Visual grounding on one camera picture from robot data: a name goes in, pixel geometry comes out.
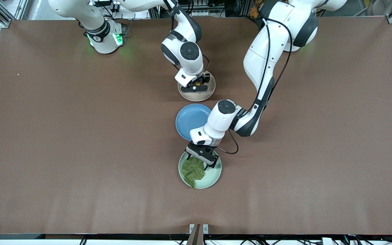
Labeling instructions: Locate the green lettuce leaf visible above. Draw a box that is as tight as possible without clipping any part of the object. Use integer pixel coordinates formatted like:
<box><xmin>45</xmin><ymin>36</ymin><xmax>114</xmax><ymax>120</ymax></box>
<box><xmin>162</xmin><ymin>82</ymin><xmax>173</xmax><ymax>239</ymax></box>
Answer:
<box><xmin>181</xmin><ymin>156</ymin><xmax>206</xmax><ymax>189</ymax></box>

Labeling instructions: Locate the pale green round plate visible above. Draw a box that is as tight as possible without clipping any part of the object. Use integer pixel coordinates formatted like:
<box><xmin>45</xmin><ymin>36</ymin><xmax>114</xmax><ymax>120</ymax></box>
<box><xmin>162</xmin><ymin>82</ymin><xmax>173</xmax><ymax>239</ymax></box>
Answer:
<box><xmin>178</xmin><ymin>150</ymin><xmax>222</xmax><ymax>189</ymax></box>

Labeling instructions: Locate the beige round plate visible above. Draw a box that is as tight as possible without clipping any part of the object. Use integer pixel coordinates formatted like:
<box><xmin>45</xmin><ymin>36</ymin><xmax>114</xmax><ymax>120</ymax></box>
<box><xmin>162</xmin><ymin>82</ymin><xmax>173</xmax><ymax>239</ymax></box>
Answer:
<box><xmin>178</xmin><ymin>70</ymin><xmax>216</xmax><ymax>102</ymax></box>

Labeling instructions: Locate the blue round plate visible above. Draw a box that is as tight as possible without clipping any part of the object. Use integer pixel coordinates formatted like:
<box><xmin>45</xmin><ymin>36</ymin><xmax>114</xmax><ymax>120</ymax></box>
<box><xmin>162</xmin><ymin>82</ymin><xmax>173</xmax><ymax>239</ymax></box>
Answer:
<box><xmin>176</xmin><ymin>103</ymin><xmax>213</xmax><ymax>141</ymax></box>

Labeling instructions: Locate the bag of orange items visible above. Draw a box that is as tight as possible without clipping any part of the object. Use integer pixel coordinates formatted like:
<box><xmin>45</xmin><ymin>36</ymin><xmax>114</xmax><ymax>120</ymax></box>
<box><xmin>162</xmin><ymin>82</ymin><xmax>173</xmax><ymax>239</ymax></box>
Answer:
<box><xmin>249</xmin><ymin>0</ymin><xmax>263</xmax><ymax>17</ymax></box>

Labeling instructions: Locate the small metal bracket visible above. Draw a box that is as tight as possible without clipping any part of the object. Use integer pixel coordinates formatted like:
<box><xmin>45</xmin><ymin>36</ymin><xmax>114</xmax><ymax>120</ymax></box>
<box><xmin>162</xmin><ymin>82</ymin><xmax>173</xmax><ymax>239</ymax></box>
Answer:
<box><xmin>189</xmin><ymin>224</ymin><xmax>209</xmax><ymax>235</ymax></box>

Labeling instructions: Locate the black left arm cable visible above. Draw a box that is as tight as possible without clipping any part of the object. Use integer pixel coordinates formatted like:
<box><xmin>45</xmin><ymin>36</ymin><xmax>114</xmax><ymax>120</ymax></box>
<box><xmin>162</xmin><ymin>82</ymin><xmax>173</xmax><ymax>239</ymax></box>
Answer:
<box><xmin>216</xmin><ymin>19</ymin><xmax>292</xmax><ymax>155</ymax></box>

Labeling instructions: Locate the grey camera pole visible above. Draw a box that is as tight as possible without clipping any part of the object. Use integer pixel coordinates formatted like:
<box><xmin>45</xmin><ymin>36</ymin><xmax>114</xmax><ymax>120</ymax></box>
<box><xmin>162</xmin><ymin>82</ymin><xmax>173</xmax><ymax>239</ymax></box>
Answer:
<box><xmin>186</xmin><ymin>224</ymin><xmax>204</xmax><ymax>245</ymax></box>

